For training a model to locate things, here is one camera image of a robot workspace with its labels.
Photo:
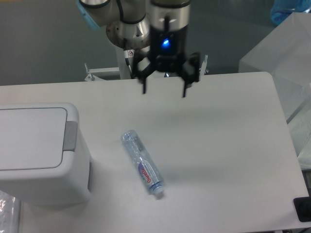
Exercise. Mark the metal clamp bolt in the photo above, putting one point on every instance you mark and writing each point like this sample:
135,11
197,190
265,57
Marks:
203,70

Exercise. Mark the black device at table edge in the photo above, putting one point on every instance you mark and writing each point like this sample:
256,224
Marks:
303,208

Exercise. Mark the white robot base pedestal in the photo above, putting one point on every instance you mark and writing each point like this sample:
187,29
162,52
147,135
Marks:
125,60

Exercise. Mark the white trash can body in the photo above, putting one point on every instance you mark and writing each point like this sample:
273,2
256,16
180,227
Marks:
68,183

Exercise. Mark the white trash can lid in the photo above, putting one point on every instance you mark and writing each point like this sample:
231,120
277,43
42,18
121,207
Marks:
31,138

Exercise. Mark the clear plastic water bottle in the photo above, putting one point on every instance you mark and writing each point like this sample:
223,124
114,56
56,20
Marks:
143,163

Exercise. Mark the blue plastic bag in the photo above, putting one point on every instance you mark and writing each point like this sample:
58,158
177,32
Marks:
281,9

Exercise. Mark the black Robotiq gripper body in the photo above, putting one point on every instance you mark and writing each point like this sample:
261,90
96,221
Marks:
167,50

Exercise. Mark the translucent white plastic box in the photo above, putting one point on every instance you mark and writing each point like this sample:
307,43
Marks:
285,53

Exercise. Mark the grey trash can push button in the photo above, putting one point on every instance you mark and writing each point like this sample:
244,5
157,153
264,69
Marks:
70,136

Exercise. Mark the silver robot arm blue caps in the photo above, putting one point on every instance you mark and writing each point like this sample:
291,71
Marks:
128,22

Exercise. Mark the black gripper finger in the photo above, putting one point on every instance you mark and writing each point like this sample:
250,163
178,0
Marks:
142,74
189,71

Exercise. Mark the clear plastic sheet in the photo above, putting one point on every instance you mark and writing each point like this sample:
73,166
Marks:
9,213

